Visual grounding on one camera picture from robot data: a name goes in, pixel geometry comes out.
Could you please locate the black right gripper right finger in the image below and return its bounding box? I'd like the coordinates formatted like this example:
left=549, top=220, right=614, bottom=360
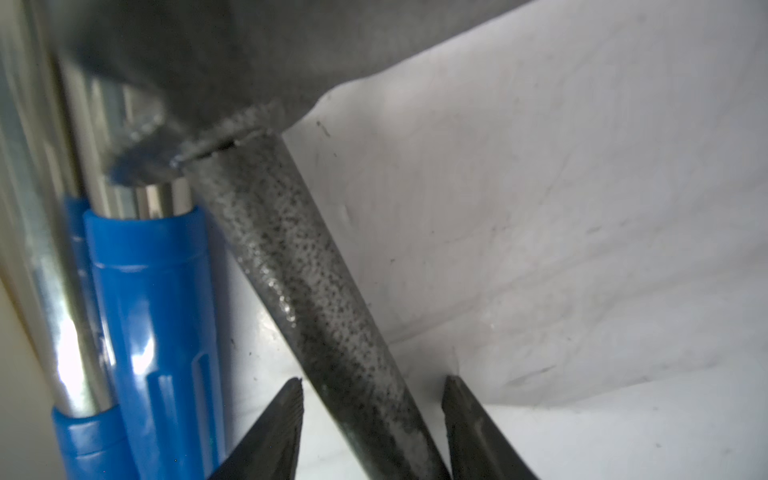
left=442, top=375, right=537, bottom=480

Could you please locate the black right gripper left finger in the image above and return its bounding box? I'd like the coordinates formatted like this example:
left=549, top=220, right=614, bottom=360
left=210, top=377, right=304, bottom=480

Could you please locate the grey speckled hoe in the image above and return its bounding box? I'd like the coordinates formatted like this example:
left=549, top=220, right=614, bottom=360
left=43, top=1, right=515, bottom=479

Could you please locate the cream plastic storage box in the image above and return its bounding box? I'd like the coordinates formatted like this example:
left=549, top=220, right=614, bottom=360
left=1, top=289, right=66, bottom=479

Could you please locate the chrome hoe blue handle right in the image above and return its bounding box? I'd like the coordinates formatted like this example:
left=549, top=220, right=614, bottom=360
left=62, top=63, right=225, bottom=479

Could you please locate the chrome hoe blue handle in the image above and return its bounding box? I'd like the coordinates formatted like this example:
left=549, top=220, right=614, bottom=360
left=62, top=63, right=225, bottom=479
left=1, top=1, right=138, bottom=479

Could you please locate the chrome hoe blue handle left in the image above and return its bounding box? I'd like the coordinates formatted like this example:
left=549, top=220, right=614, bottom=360
left=1, top=1, right=138, bottom=479

